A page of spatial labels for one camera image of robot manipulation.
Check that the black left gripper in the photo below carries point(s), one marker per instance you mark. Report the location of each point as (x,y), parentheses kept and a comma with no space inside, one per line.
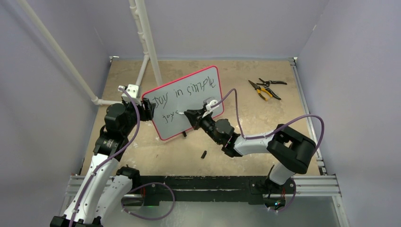
(146,109)

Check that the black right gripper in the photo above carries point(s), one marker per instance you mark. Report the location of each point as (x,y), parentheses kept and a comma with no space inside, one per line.
(195,116)

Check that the red framed whiteboard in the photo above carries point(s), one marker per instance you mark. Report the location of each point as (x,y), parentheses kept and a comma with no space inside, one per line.
(173,98)

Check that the black marker cap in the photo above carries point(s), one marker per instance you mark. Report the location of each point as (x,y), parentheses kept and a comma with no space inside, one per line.
(204,154)

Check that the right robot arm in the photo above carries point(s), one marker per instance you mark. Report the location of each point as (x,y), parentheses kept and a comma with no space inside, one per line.
(292,149)

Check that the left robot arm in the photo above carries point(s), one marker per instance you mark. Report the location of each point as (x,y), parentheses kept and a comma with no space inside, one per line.
(94,200)

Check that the black base bar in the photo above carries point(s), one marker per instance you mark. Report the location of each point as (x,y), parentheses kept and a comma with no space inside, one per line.
(254,190)

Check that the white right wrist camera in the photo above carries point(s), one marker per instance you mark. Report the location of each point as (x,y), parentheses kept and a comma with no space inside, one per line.
(209,105)

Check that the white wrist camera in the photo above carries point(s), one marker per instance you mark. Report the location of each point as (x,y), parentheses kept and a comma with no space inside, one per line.
(130,92)
(209,105)

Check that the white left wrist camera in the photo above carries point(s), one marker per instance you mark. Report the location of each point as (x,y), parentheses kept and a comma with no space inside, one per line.
(130,92)

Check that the white PVC pipe frame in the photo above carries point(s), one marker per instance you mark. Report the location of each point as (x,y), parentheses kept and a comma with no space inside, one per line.
(63,45)

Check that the yellow handled pliers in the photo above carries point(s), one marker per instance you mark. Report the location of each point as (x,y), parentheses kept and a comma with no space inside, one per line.
(261,89)

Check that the black handled pliers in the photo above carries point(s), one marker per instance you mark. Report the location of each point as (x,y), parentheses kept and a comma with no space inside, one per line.
(267,83)

